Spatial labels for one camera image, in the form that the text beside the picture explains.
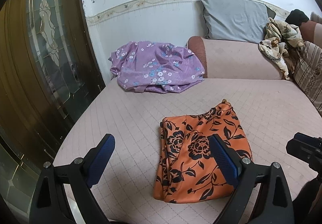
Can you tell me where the orange black floral blouse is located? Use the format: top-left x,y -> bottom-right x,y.
153,100 -> 253,204

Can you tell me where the striped brown cushion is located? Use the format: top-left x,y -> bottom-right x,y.
294,41 -> 322,115

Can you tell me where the beige floral crumpled cloth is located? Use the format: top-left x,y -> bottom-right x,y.
258,18 -> 304,81

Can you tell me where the brown sofa armrest right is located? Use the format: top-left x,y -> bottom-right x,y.
300,20 -> 322,47

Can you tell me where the black cloth item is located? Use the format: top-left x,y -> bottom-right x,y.
285,9 -> 310,26

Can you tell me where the wooden glass panel door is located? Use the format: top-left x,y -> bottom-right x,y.
1,0 -> 104,217

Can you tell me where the grey pillow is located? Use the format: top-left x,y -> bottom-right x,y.
200,0 -> 276,44

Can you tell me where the purple floral garment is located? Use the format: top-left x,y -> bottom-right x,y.
109,41 -> 205,93

